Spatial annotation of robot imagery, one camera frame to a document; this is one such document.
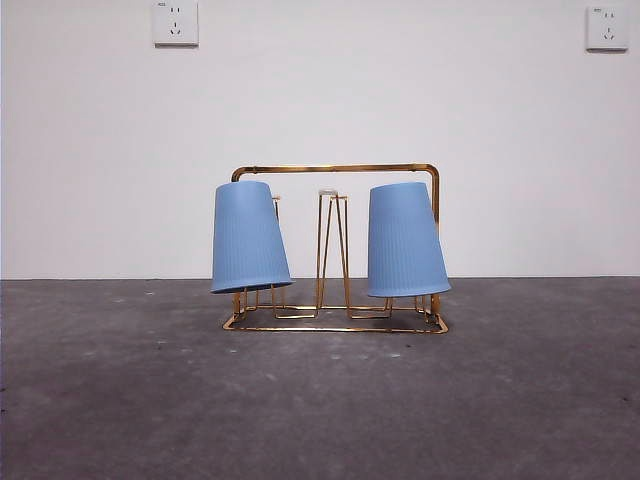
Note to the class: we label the blue ribbed plastic cup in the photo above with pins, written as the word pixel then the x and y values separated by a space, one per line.
pixel 405 245
pixel 247 245

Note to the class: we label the white wall socket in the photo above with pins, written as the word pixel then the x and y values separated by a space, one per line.
pixel 607 27
pixel 176 25

